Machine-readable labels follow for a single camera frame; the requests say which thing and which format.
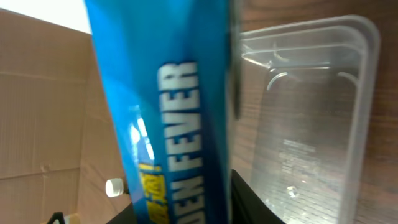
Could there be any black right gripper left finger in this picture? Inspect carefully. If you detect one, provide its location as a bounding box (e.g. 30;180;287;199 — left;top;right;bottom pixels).
107;211;137;224

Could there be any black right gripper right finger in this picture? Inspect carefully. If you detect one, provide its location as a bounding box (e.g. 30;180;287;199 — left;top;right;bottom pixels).
231;169;284;224

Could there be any dark bottle white cap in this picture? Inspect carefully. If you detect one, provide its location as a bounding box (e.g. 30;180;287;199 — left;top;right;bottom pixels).
105;178;129;198

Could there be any blue Kool Fever box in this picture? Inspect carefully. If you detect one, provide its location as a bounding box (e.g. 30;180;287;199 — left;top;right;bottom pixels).
85;0;231;223

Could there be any clear plastic container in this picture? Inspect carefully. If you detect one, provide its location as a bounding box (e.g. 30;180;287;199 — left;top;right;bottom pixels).
241;15;380;223

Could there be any brown cardboard box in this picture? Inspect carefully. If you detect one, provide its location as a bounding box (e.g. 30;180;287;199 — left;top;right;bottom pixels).
1;10;129;223

